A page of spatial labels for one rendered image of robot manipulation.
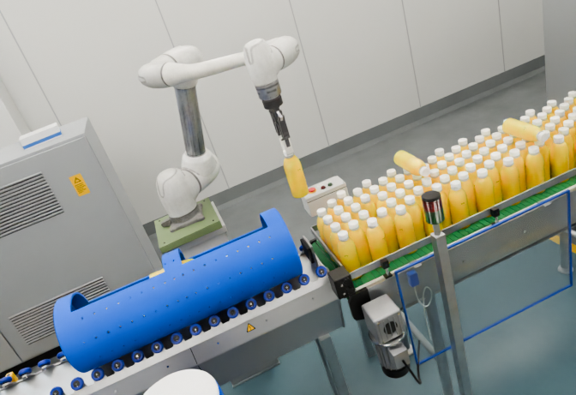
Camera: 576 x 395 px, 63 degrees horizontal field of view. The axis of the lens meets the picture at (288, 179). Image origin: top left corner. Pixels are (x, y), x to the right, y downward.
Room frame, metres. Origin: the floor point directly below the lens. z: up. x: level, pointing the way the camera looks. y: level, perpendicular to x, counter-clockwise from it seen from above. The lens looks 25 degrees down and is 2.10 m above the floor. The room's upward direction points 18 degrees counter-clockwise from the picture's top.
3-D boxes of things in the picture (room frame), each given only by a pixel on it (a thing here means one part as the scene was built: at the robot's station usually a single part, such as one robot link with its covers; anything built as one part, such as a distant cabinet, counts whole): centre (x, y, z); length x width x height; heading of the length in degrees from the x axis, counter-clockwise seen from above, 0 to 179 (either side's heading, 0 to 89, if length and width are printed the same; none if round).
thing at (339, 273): (1.42, -0.07, 0.95); 0.10 x 0.07 x 0.10; 11
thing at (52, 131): (3.12, 1.45, 1.48); 0.24 x 0.12 x 0.08; 110
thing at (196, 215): (2.18, 0.58, 1.07); 0.22 x 0.18 x 0.06; 96
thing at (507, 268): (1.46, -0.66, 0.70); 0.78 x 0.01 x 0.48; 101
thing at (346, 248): (1.51, -0.13, 1.00); 0.07 x 0.07 x 0.19
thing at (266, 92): (1.73, -0.03, 1.66); 0.09 x 0.09 x 0.06
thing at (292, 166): (1.73, -0.03, 1.30); 0.07 x 0.07 x 0.19
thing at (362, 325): (1.93, -0.14, 0.50); 0.04 x 0.04 x 1.00; 11
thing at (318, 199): (1.93, -0.14, 1.05); 0.20 x 0.10 x 0.10; 101
